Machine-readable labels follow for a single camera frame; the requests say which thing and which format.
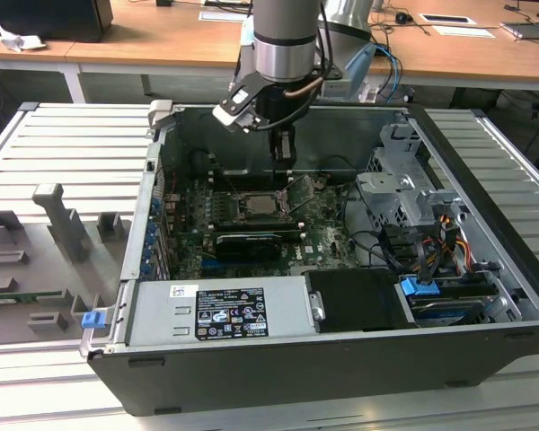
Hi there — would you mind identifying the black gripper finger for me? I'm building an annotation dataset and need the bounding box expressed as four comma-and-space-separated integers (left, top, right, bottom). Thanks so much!
269, 126, 297, 181

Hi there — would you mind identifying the black RAM slot bank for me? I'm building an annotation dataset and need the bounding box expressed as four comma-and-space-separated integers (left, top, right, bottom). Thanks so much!
211, 217, 307, 238
210, 168, 297, 189

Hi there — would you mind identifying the CPU socket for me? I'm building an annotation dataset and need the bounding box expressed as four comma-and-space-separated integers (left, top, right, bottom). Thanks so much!
235, 190, 294, 224

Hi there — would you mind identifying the green motherboard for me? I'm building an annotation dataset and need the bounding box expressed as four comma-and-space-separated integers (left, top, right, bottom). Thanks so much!
163, 172, 365, 277

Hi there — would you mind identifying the white desk document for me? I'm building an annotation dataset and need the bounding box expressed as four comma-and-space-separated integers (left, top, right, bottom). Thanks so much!
199, 8, 252, 22

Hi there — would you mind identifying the black graphics card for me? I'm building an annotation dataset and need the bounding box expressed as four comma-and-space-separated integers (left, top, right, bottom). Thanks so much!
214, 231, 283, 264

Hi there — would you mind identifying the silver metal drive cage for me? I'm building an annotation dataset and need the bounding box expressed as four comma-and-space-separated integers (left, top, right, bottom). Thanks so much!
354, 123, 467, 235

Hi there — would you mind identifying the wooden desk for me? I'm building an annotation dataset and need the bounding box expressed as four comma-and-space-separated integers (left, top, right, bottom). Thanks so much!
0, 0, 539, 105

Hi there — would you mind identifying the hard disk in blue carrier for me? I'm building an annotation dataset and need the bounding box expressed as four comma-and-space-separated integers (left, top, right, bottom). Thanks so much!
398, 277, 499, 328

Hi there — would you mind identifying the silver power supply unit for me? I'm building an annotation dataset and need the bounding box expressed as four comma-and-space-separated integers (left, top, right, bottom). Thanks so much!
128, 276, 321, 347

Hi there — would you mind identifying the white paper sheet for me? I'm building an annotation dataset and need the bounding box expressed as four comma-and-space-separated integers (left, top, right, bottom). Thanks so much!
432, 24, 496, 40

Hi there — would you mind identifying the black open PC case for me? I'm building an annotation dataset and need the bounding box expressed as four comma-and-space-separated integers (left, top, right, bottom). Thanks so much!
79, 101, 539, 417

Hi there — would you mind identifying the black box on desk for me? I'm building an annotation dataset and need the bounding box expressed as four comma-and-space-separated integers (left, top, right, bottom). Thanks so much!
0, 0, 114, 44

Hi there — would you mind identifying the blue case latch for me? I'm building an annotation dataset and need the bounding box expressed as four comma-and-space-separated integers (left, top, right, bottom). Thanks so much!
81, 311, 106, 330

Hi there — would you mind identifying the crumpled white paper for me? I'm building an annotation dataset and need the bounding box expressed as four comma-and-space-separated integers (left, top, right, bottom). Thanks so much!
0, 24, 47, 53

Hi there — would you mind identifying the grey parts rack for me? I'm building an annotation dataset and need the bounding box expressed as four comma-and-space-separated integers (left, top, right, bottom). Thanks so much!
0, 182, 134, 347

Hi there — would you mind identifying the grey laptop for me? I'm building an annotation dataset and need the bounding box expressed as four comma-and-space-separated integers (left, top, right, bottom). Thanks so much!
500, 20, 539, 44

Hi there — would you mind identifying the green RAM stick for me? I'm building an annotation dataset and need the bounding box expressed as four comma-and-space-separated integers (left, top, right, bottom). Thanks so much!
0, 290, 64, 302

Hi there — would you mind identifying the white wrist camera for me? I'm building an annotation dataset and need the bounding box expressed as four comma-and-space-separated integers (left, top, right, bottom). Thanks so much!
212, 74, 271, 134

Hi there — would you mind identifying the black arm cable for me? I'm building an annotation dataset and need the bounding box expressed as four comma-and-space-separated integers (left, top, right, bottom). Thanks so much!
255, 0, 339, 132

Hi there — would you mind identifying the black data wire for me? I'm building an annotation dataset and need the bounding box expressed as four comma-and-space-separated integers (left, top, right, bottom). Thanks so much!
344, 229, 429, 283

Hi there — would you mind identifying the blue cable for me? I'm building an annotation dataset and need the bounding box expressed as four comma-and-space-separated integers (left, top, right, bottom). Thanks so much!
376, 42, 404, 105

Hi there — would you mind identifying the orange yellow wire bundle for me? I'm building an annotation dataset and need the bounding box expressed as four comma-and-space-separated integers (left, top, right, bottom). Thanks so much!
424, 215, 472, 271

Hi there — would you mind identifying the white desk cable port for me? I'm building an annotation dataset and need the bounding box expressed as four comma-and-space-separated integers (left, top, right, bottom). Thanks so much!
420, 13, 477, 26

